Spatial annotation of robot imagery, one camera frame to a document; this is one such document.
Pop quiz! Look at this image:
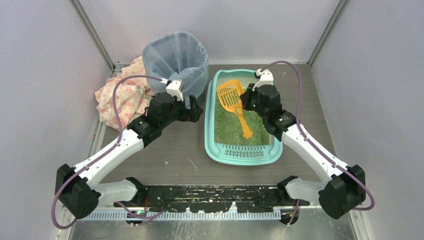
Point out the orange litter scoop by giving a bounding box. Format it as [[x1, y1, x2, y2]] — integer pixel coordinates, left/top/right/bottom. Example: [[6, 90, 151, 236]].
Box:
[[216, 79, 253, 139]]

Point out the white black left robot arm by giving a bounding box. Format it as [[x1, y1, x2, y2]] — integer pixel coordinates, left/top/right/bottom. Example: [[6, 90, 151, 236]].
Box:
[[54, 92, 204, 219]]

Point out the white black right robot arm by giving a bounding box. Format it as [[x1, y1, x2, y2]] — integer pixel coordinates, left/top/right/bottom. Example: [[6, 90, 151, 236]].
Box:
[[240, 83, 367, 219]]

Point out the green cat litter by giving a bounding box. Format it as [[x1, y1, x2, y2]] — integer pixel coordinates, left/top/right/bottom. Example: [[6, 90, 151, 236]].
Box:
[[214, 97, 270, 146]]

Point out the teal litter box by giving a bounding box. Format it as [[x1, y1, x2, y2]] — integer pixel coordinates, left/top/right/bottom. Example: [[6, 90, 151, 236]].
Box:
[[204, 69, 283, 166]]

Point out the pink patterned cloth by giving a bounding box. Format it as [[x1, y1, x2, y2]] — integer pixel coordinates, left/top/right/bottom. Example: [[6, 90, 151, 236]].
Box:
[[94, 56, 154, 130]]

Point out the bin with blue bag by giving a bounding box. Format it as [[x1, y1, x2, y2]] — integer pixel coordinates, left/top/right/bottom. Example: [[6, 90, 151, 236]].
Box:
[[141, 31, 209, 108]]

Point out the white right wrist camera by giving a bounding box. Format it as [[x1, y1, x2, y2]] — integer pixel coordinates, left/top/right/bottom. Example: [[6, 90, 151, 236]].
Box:
[[253, 68, 274, 88]]

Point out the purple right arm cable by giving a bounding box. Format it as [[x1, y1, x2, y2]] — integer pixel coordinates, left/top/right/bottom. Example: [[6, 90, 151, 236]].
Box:
[[258, 60, 376, 226]]

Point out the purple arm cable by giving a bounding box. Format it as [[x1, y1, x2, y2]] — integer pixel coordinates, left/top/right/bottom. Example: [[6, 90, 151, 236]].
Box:
[[50, 74, 173, 230], [258, 60, 376, 226]]

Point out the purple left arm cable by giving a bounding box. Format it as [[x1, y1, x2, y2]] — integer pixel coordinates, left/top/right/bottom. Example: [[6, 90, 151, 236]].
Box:
[[50, 74, 173, 230]]

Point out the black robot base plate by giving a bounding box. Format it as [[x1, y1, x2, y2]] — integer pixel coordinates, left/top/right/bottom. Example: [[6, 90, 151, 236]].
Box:
[[123, 185, 296, 213]]

